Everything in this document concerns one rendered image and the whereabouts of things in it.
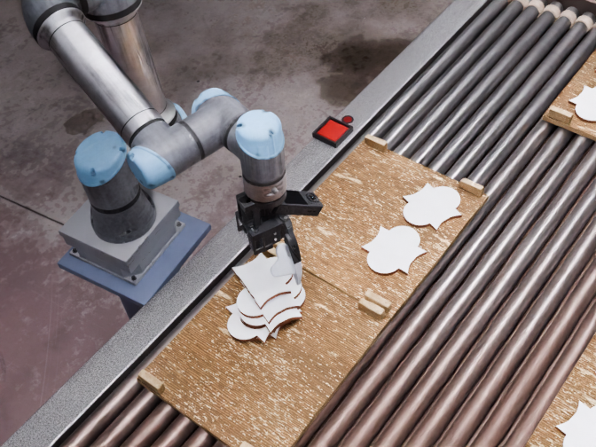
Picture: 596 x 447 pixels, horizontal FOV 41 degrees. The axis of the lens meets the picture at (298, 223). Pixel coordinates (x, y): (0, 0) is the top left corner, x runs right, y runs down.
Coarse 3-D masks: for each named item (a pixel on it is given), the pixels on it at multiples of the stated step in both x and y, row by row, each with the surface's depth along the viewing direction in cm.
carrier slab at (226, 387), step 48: (240, 288) 175; (192, 336) 168; (288, 336) 166; (336, 336) 165; (144, 384) 162; (192, 384) 161; (240, 384) 160; (288, 384) 159; (336, 384) 158; (240, 432) 153; (288, 432) 152
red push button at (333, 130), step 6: (330, 120) 208; (324, 126) 206; (330, 126) 206; (336, 126) 206; (342, 126) 206; (318, 132) 205; (324, 132) 205; (330, 132) 205; (336, 132) 204; (342, 132) 204; (330, 138) 203; (336, 138) 203
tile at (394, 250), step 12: (384, 228) 181; (396, 228) 180; (408, 228) 180; (372, 240) 179; (384, 240) 178; (396, 240) 178; (408, 240) 178; (372, 252) 177; (384, 252) 176; (396, 252) 176; (408, 252) 176; (420, 252) 176; (372, 264) 175; (384, 264) 174; (396, 264) 174; (408, 264) 174
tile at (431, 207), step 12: (420, 192) 187; (432, 192) 186; (444, 192) 186; (456, 192) 186; (408, 204) 185; (420, 204) 184; (432, 204) 184; (444, 204) 184; (456, 204) 184; (408, 216) 182; (420, 216) 182; (432, 216) 182; (444, 216) 181; (456, 216) 182
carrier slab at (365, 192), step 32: (352, 160) 197; (384, 160) 196; (320, 192) 191; (352, 192) 190; (384, 192) 189; (320, 224) 184; (352, 224) 184; (384, 224) 183; (448, 224) 181; (320, 256) 178; (352, 256) 178; (352, 288) 172; (384, 288) 172; (416, 288) 172
